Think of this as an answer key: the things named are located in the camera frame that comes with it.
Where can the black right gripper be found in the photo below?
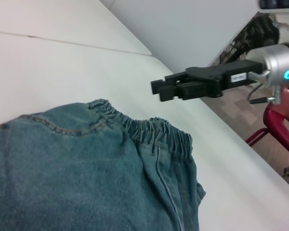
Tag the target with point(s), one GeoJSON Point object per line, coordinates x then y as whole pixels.
{"type": "Point", "coordinates": [207, 77]}

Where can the blue denim shorts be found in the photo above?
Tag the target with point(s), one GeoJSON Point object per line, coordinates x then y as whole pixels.
{"type": "Point", "coordinates": [62, 168]}

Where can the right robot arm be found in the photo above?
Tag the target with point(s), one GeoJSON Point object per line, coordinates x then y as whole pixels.
{"type": "Point", "coordinates": [279, 60]}

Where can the black mesh chair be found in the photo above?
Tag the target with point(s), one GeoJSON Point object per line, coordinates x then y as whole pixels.
{"type": "Point", "coordinates": [255, 31]}

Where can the red chair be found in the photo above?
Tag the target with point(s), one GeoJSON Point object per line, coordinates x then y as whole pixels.
{"type": "Point", "coordinates": [274, 118]}

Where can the silver right camera mount bracket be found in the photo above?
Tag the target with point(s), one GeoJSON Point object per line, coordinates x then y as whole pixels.
{"type": "Point", "coordinates": [286, 20]}

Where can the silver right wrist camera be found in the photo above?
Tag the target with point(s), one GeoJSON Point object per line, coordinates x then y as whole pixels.
{"type": "Point", "coordinates": [277, 4]}

